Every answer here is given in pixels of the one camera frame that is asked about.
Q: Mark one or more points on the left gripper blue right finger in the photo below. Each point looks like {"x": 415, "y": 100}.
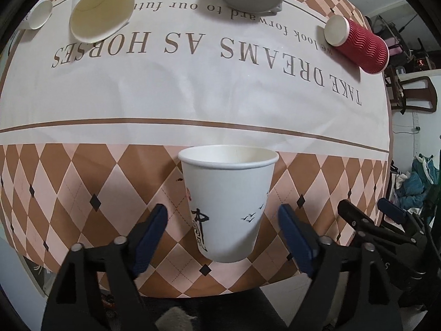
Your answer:
{"x": 300, "y": 237}

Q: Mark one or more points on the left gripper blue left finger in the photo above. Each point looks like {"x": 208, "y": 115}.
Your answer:
{"x": 147, "y": 237}

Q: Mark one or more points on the white paper cup with birds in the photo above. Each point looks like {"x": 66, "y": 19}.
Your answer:
{"x": 227, "y": 188}

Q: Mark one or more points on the red corrugated paper cup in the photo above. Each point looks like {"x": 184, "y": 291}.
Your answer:
{"x": 368, "y": 51}

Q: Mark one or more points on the white paper cup middle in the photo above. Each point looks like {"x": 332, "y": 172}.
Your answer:
{"x": 94, "y": 20}

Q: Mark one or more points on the white paper cup far left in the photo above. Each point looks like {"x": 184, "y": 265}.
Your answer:
{"x": 37, "y": 16}

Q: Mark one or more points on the pile of blue clothes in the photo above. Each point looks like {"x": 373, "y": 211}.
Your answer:
{"x": 412, "y": 188}

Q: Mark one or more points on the checkered brown pink tablecloth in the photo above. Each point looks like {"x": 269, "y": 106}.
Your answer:
{"x": 90, "y": 134}

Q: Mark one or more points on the dark wooden side chair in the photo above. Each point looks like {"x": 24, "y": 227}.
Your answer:
{"x": 416, "y": 94}

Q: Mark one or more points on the black pink equipment rack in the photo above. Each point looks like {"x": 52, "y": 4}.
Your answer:
{"x": 402, "y": 54}

